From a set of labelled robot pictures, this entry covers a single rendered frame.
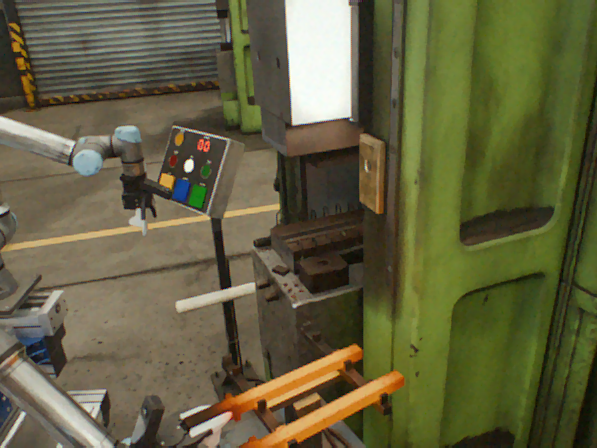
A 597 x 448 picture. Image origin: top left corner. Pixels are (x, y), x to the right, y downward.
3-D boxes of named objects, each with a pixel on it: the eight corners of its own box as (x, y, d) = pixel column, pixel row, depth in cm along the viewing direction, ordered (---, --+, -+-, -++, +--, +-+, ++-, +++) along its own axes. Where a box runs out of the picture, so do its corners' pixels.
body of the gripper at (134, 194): (130, 202, 185) (124, 170, 180) (155, 201, 185) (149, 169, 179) (124, 211, 178) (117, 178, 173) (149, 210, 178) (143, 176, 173)
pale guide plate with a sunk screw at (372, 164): (377, 214, 123) (378, 143, 116) (358, 201, 131) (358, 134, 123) (385, 212, 124) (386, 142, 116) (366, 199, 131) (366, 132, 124)
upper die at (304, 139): (287, 158, 138) (284, 122, 134) (262, 139, 155) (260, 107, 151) (424, 133, 151) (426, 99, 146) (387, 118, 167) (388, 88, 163)
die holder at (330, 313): (301, 429, 159) (293, 305, 139) (261, 355, 191) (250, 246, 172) (456, 375, 176) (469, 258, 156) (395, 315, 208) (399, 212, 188)
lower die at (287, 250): (294, 275, 154) (292, 249, 150) (271, 246, 170) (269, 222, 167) (417, 244, 166) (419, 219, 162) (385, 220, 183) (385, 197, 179)
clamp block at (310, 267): (310, 295, 143) (309, 274, 140) (299, 280, 150) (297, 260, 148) (350, 284, 147) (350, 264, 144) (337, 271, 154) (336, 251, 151)
